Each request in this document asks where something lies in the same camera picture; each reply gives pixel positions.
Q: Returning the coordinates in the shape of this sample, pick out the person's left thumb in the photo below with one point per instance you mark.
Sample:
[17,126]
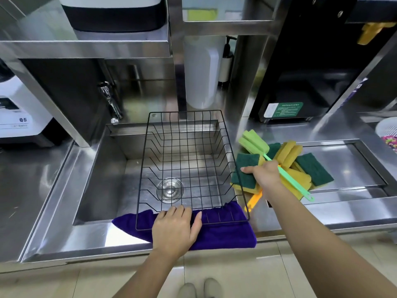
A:
[197,226]

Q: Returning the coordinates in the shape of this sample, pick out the person's right forearm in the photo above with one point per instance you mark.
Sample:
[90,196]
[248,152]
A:
[316,245]

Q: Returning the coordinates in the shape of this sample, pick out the person's right shoe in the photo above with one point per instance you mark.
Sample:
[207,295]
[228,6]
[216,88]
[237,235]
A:
[213,288]

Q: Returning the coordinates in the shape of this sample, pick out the green yellow scouring pad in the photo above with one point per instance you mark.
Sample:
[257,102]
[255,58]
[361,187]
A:
[245,189]
[246,170]
[273,149]
[314,169]

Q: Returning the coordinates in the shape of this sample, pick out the person's left middle finger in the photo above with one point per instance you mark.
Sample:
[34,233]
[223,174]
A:
[176,211]

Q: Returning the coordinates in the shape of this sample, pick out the person's left hand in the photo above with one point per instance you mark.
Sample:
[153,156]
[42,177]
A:
[172,231]

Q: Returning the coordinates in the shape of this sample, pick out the person's left shoe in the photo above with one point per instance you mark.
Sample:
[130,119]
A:
[187,291]

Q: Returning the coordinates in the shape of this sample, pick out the person's shoe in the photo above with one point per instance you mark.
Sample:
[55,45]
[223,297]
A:
[213,288]
[187,291]

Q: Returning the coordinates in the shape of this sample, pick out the stainless steel shelf frame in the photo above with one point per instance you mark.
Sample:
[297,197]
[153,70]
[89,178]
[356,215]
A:
[176,43]

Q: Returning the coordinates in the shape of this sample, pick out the black appliance with green label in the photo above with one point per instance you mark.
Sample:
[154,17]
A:
[310,52]

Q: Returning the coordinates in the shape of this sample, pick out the recessed steel drain tray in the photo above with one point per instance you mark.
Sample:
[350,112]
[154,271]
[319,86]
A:
[350,164]

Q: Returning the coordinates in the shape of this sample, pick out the chrome faucet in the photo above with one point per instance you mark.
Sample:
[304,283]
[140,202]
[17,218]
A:
[109,99]

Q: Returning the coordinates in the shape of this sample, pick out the person's left little finger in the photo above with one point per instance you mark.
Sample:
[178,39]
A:
[156,218]

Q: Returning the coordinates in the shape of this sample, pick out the white and black appliance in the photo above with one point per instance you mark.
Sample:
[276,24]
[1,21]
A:
[114,12]

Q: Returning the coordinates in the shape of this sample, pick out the green sponge bottle brush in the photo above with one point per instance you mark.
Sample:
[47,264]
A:
[252,142]

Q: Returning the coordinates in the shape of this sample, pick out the person's right hand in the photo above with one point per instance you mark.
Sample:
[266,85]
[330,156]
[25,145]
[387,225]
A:
[263,176]

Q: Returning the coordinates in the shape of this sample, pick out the stainless steel sink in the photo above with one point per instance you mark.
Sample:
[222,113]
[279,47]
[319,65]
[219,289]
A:
[102,183]

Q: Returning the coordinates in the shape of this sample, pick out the yellow green sponge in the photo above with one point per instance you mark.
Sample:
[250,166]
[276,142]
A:
[201,14]

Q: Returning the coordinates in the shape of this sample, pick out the white plastic jug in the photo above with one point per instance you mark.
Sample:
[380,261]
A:
[201,71]

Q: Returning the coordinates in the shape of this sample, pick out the colourful scrubber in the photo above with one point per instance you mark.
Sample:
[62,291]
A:
[391,143]

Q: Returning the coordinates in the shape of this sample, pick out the white blender base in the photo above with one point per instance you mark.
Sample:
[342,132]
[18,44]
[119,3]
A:
[18,108]

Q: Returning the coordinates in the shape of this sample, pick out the yellow plastic clip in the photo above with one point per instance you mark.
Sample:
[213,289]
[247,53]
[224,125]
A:
[370,32]

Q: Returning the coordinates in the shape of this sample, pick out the clear glass bowl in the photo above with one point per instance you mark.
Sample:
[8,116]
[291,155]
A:
[169,190]

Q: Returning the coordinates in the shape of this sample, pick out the white pump bottle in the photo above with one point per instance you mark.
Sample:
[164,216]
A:
[225,65]

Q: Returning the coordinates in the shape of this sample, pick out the white plastic colander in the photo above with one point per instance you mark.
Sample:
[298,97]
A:
[387,127]

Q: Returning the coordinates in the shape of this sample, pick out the person's left forearm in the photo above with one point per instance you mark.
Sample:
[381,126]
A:
[145,276]

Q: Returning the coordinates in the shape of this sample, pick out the purple cloth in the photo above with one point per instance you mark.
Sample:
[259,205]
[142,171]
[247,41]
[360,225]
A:
[223,235]

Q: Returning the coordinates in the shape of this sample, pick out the person's right thumb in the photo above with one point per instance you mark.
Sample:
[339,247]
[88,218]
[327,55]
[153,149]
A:
[248,170]

